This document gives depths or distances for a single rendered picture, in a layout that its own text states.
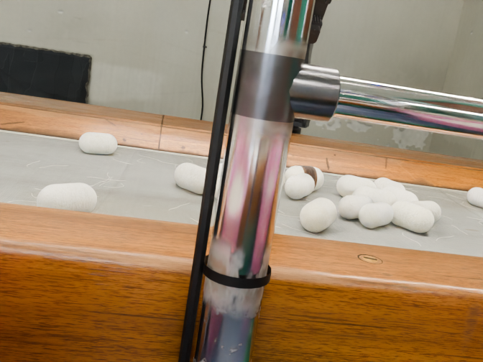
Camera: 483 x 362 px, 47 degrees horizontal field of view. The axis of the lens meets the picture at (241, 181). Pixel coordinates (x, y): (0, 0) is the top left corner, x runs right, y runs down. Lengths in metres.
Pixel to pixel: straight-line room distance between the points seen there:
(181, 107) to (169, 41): 0.29
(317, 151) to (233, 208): 0.43
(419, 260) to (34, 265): 0.18
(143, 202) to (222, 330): 0.19
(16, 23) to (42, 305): 2.33
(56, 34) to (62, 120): 1.92
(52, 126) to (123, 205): 0.23
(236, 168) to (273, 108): 0.02
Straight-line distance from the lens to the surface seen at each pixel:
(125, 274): 0.23
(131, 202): 0.39
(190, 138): 0.59
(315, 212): 0.37
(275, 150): 0.19
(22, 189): 0.40
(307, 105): 0.19
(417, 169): 0.66
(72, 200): 0.33
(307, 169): 0.50
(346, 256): 0.27
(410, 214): 0.43
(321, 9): 0.66
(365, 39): 2.70
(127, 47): 2.50
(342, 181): 0.50
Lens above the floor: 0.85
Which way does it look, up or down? 13 degrees down
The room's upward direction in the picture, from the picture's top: 9 degrees clockwise
